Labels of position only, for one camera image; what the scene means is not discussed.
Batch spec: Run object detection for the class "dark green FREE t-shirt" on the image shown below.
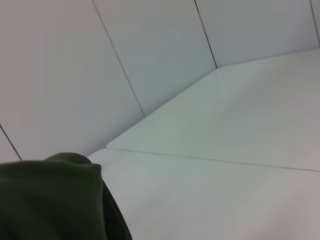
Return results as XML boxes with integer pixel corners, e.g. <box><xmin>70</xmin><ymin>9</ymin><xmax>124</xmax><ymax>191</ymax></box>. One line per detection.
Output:
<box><xmin>0</xmin><ymin>152</ymin><xmax>134</xmax><ymax>240</ymax></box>

